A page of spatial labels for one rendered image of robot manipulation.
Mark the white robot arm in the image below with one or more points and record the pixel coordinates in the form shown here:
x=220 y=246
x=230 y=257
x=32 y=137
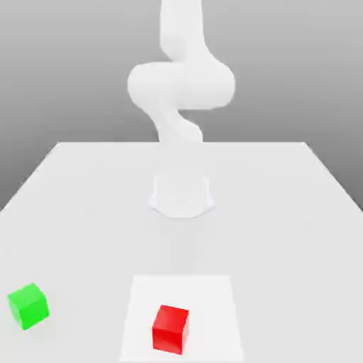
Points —
x=181 y=85

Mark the small red cube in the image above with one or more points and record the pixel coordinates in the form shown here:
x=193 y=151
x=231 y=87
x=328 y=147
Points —
x=169 y=329

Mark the small green cube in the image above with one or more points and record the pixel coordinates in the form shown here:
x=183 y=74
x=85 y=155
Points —
x=27 y=306

